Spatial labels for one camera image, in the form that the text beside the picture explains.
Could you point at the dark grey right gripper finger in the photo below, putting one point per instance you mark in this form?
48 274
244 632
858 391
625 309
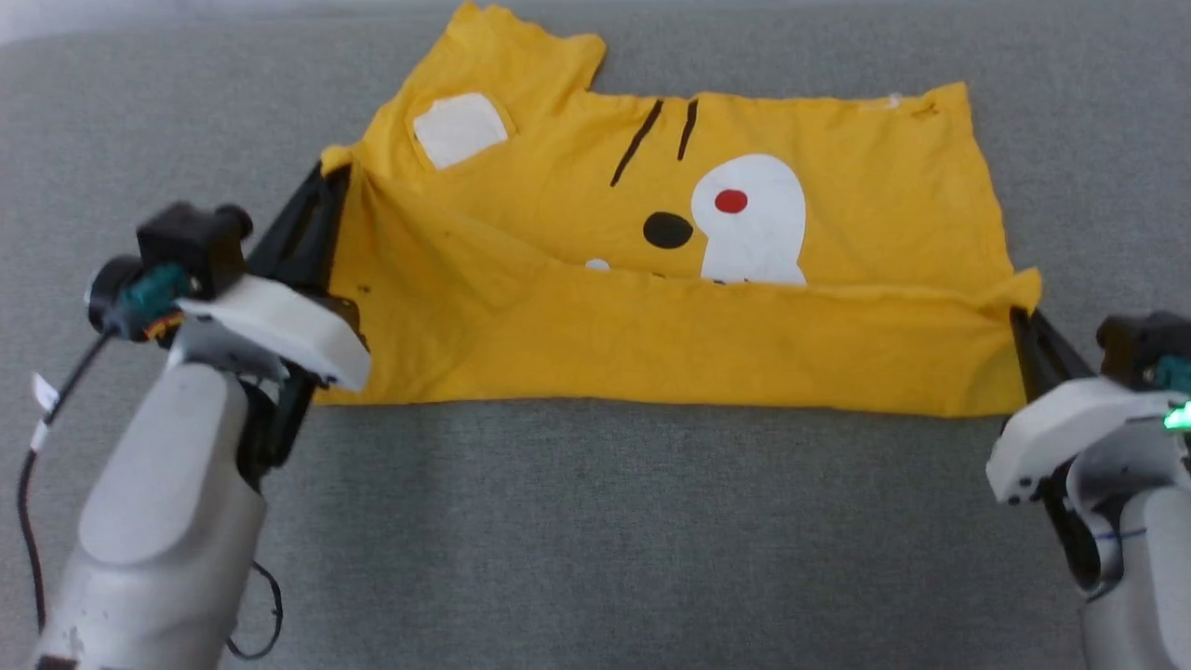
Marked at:
1031 358
1061 358

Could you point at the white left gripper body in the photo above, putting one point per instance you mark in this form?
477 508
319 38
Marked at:
279 326

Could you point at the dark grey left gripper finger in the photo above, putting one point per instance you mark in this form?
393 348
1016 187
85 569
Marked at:
284 223
324 242

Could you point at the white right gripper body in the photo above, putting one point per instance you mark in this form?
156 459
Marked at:
1070 428

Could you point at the yellow printed t-shirt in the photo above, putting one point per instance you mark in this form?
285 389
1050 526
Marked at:
651 326

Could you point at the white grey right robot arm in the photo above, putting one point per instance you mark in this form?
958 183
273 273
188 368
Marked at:
1144 577

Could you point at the grey fabric sofa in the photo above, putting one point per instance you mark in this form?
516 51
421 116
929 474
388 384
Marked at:
651 540

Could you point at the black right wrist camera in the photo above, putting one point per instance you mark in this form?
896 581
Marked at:
1144 349

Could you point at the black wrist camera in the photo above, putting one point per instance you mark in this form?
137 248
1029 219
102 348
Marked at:
186 247
1144 349

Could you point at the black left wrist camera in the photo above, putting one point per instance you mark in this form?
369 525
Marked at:
186 247

